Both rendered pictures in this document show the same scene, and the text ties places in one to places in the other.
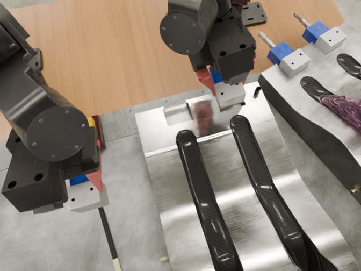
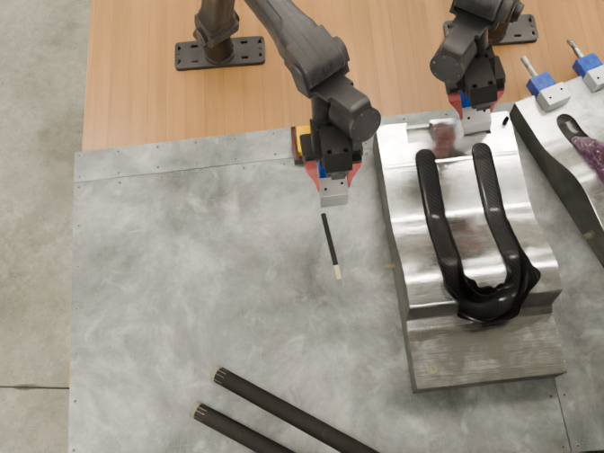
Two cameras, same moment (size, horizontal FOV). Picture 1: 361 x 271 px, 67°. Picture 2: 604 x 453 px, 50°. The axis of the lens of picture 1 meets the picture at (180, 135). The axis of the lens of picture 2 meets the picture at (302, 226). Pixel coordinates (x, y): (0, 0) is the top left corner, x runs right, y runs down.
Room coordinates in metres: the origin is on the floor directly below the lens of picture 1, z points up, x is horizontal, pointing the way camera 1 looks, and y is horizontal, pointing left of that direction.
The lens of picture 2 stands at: (-0.38, 0.12, 2.00)
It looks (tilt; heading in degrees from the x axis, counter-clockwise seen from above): 69 degrees down; 12
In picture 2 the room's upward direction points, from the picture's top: 7 degrees counter-clockwise
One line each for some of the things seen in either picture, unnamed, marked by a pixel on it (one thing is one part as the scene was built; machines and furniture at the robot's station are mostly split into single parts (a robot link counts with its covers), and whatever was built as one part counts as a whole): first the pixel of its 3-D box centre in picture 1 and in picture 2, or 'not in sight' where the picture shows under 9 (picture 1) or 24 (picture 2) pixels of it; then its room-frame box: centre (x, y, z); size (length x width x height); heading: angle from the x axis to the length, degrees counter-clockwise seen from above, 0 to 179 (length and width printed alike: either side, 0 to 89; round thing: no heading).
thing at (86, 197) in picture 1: (83, 169); (330, 167); (0.13, 0.17, 0.93); 0.13 x 0.05 x 0.05; 12
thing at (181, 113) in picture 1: (178, 116); (418, 136); (0.24, 0.00, 0.87); 0.05 x 0.05 x 0.04; 12
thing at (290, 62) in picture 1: (278, 52); (539, 82); (0.39, -0.24, 0.86); 0.13 x 0.05 x 0.05; 29
